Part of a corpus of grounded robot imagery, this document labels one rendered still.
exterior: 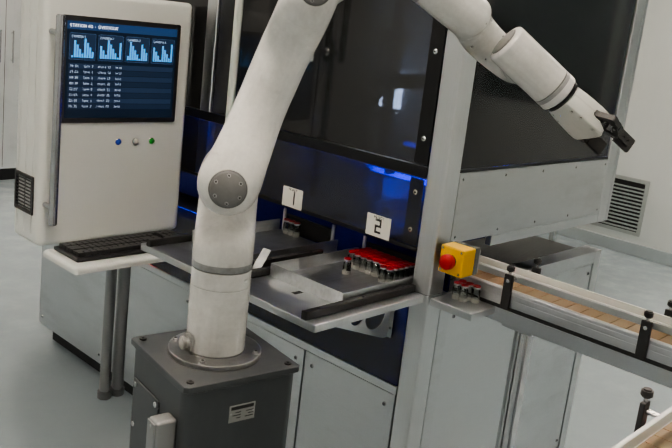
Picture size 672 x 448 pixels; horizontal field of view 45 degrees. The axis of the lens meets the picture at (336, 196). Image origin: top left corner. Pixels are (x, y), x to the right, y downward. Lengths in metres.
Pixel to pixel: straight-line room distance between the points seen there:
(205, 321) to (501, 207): 1.00
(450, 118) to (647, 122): 4.81
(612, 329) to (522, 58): 0.71
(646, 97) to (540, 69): 5.16
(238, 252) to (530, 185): 1.09
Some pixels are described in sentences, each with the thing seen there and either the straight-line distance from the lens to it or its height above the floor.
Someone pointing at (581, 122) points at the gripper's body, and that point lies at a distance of 1.65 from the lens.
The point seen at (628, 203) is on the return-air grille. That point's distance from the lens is 6.83.
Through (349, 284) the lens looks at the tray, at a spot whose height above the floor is 0.88.
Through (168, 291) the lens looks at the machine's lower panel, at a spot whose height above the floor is 0.54.
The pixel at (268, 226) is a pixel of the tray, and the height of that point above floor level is 0.90.
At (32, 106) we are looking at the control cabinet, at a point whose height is 1.21.
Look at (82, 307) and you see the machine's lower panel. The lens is 3.51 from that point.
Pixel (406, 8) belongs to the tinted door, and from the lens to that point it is 2.13.
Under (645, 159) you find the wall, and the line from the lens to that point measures 6.76.
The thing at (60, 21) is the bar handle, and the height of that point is 1.46.
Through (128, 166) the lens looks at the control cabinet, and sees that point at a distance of 2.61.
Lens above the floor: 1.54
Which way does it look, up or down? 12 degrees down
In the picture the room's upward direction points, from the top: 7 degrees clockwise
